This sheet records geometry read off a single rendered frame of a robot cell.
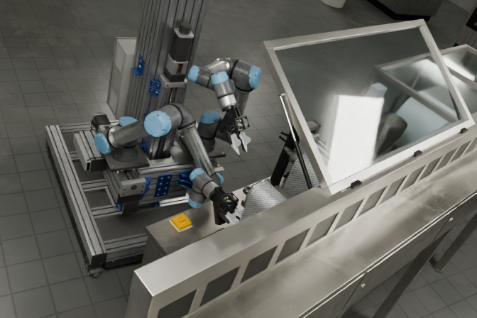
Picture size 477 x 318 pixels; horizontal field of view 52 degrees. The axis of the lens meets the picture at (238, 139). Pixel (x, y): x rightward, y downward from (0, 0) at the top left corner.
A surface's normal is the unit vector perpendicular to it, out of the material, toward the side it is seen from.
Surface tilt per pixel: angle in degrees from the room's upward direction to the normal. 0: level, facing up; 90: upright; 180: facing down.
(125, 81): 90
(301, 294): 0
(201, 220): 0
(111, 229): 0
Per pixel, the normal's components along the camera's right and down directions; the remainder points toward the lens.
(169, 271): 0.26, -0.78
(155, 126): -0.43, 0.34
